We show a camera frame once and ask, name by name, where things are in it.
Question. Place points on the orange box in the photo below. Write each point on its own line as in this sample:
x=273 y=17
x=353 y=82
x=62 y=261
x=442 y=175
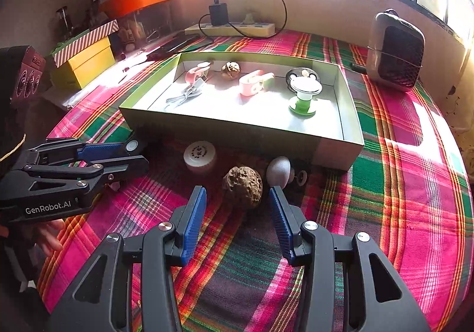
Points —
x=137 y=0

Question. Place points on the black grated device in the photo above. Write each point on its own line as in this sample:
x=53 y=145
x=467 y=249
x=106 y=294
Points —
x=130 y=147

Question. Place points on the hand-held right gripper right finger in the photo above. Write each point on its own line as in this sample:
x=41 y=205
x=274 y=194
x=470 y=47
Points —
x=283 y=226

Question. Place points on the yellow box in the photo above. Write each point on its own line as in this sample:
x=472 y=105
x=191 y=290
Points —
x=89 y=64

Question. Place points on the silver black space heater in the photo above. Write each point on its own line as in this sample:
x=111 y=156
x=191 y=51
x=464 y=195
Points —
x=396 y=50

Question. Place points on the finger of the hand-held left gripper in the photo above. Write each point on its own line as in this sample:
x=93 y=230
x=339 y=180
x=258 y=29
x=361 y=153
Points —
x=122 y=167
x=102 y=151

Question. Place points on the small black cylinder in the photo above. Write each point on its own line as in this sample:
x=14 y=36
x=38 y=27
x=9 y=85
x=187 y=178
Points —
x=357 y=67

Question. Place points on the person's left hand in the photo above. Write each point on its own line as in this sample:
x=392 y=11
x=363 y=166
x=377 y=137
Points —
x=50 y=237

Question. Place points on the plaid blanket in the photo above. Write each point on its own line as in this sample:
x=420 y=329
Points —
x=389 y=206

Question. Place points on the shallow cardboard box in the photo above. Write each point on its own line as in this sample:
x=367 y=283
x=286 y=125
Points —
x=259 y=120

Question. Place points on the brown walnut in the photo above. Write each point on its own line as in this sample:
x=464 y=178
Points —
x=242 y=187
x=230 y=69

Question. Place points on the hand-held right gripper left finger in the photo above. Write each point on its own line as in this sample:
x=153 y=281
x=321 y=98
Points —
x=192 y=226

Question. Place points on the white round jar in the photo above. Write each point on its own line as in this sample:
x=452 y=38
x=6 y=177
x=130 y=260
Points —
x=200 y=156

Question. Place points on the black charger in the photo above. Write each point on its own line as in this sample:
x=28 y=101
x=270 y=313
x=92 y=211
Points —
x=218 y=14

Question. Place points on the pale power strip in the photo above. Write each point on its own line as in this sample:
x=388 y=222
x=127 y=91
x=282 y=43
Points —
x=237 y=29

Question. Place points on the glass jar with dark lid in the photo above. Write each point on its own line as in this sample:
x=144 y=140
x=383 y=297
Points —
x=63 y=20

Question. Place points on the green white frog stand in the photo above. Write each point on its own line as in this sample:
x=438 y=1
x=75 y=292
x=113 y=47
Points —
x=304 y=95

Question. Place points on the grey egg-shaped object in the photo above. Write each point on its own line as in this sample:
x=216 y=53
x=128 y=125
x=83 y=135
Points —
x=278 y=171

